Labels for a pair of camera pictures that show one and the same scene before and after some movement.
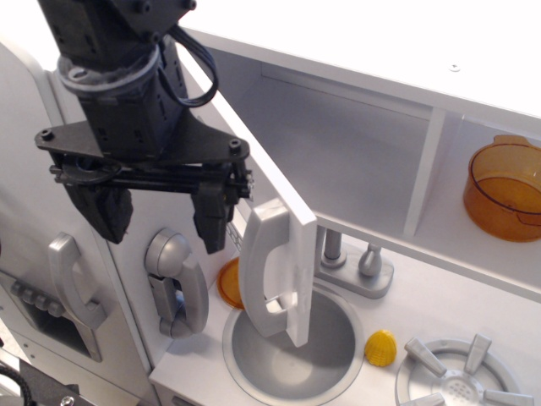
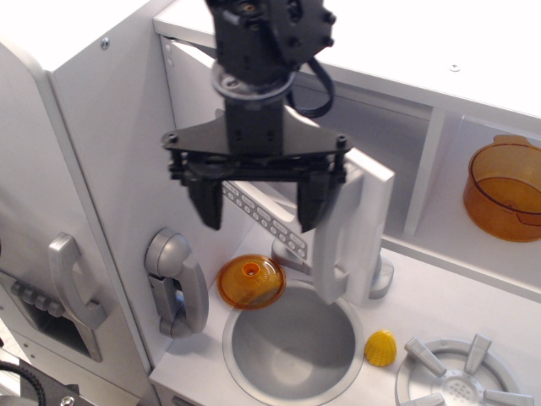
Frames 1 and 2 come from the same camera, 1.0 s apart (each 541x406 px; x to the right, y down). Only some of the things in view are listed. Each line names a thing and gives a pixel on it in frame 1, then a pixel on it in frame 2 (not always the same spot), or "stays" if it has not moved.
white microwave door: (280, 243) → (352, 235)
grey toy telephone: (179, 284) stays
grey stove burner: (444, 372) stays
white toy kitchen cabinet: (388, 254) stays
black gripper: (144, 134) → (259, 139)
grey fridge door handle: (62, 252) stays
